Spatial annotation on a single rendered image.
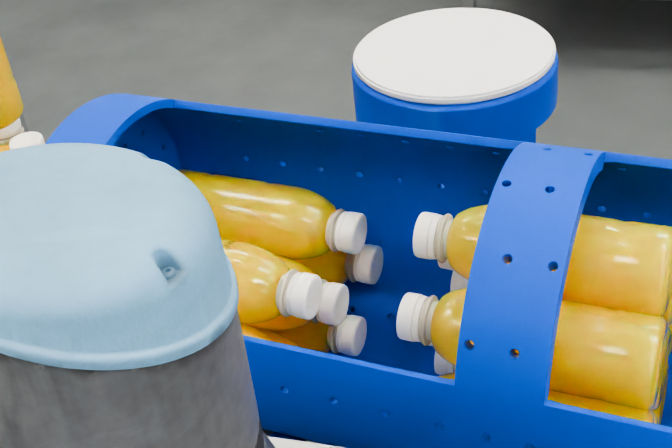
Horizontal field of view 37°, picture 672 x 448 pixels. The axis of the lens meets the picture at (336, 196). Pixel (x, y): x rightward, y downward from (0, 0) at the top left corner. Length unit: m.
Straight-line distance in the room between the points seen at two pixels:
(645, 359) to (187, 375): 0.44
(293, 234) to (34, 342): 0.59
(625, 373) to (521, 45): 0.73
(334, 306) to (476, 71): 0.53
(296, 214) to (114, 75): 3.01
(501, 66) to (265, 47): 2.61
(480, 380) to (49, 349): 0.43
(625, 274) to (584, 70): 2.82
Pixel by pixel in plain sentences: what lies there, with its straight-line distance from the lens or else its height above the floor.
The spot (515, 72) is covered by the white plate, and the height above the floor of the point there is 1.04.
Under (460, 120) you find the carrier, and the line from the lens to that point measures 1.29.
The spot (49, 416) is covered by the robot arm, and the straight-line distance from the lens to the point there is 0.38.
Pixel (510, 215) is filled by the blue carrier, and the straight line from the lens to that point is 0.74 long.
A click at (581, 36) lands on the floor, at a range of 3.82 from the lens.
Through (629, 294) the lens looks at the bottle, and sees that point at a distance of 0.78.
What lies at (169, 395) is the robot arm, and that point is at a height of 1.39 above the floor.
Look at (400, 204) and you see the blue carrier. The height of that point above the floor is 1.08.
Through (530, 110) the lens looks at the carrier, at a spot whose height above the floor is 0.99.
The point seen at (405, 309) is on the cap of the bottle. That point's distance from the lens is 0.81.
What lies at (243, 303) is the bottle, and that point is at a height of 1.12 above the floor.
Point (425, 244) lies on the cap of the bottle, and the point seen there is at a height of 1.16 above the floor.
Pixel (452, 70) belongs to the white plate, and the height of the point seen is 1.04.
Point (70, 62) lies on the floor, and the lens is 4.09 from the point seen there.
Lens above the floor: 1.66
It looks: 34 degrees down
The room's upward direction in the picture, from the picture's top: 7 degrees counter-clockwise
